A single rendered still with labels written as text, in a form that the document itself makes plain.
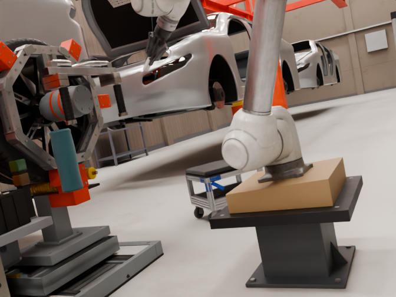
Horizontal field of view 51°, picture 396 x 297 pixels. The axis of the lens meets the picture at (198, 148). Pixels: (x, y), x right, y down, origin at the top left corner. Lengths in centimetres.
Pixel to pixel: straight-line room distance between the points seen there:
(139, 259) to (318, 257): 88
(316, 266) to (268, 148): 49
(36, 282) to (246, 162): 101
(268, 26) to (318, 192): 57
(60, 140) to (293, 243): 100
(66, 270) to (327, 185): 115
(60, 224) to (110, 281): 38
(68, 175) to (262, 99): 86
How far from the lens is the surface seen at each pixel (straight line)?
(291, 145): 160
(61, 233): 211
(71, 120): 169
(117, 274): 197
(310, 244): 162
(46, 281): 189
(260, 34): 138
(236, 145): 138
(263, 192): 152
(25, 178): 155
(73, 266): 199
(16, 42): 203
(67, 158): 179
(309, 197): 148
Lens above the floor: 70
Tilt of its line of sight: 5 degrees down
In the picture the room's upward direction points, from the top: 11 degrees counter-clockwise
